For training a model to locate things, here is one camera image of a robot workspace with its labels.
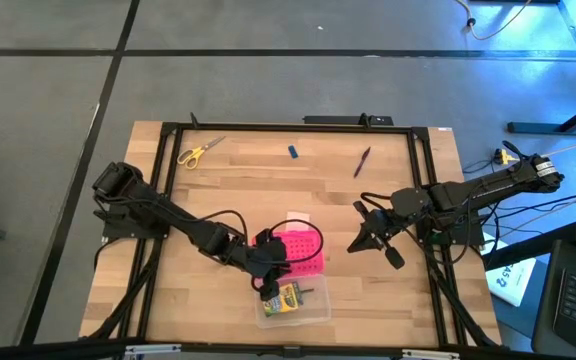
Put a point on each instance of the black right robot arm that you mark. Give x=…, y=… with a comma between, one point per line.
x=488, y=187

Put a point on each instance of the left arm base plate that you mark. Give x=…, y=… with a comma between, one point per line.
x=118, y=231

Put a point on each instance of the blue eraser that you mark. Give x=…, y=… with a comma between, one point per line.
x=293, y=152

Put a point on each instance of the black metal stand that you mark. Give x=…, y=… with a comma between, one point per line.
x=543, y=128

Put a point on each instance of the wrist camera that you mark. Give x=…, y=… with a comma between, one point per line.
x=272, y=247
x=394, y=257

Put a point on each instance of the pink-lidded clear pencil case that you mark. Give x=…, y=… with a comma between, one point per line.
x=313, y=260

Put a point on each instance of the black aluminium table frame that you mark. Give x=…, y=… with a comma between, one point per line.
x=293, y=128

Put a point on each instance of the green yellow crayon box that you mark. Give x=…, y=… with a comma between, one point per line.
x=288, y=300

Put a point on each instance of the black bar camera mount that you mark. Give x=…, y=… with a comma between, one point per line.
x=338, y=120

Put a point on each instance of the pink sticky note pad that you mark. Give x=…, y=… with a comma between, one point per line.
x=298, y=216

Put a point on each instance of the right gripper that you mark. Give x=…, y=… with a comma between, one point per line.
x=380, y=220

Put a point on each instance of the white printed booklet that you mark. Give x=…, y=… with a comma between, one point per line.
x=513, y=285

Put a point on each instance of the maroon pen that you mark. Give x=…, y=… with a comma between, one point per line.
x=362, y=162

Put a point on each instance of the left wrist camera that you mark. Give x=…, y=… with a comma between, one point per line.
x=272, y=247

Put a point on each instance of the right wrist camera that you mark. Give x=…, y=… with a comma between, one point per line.
x=394, y=257

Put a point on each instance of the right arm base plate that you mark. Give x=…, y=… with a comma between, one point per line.
x=468, y=237

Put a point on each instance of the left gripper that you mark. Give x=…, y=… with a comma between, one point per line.
x=248, y=257

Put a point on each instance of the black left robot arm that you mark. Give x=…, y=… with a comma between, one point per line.
x=168, y=210

